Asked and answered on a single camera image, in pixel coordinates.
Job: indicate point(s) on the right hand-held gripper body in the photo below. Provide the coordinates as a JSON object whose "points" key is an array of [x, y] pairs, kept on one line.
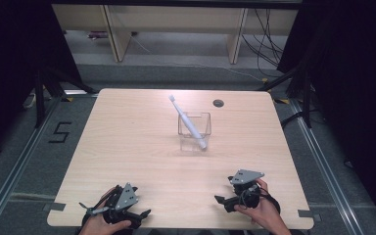
{"points": [[246, 176]]}

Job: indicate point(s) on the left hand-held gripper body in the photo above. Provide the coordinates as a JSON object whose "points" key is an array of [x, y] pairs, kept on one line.
{"points": [[125, 198]]}

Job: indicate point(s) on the clear plastic container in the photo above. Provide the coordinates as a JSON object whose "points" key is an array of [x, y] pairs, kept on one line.
{"points": [[205, 122]]}

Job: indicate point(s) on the white electric toothbrush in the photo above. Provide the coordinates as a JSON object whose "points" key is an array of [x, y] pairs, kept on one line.
{"points": [[189, 123]]}

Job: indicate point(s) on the person's right hand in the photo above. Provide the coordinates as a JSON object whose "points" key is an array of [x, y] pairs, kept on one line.
{"points": [[264, 215]]}

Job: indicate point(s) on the person's left hand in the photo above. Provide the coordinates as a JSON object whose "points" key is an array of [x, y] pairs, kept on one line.
{"points": [[99, 227]]}

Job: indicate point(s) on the grey tape piece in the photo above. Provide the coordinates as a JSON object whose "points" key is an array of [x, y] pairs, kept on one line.
{"points": [[308, 214], [55, 206]]}

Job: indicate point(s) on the yellow black tape piece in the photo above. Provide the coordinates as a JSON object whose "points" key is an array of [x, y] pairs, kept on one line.
{"points": [[282, 101], [67, 99]]}

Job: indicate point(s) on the black metal stand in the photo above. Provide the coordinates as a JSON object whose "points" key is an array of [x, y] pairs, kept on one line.
{"points": [[39, 98], [306, 104]]}

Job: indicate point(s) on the black curtain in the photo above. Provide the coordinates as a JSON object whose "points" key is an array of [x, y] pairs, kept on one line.
{"points": [[355, 81], [13, 49]]}

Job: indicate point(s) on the beige wooden shelf unit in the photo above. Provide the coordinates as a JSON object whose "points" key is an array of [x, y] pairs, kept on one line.
{"points": [[120, 39]]}

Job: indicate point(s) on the metal floor rail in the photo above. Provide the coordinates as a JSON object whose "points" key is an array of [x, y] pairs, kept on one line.
{"points": [[323, 169], [16, 169]]}

